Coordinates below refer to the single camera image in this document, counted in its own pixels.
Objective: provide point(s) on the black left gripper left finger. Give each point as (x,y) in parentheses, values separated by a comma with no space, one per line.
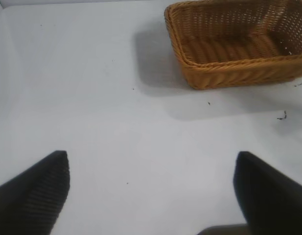
(30,195)

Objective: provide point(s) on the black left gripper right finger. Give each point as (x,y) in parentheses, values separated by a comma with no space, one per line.
(268,195)

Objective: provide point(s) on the brown woven wicker basket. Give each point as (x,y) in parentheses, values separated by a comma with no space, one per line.
(239,71)

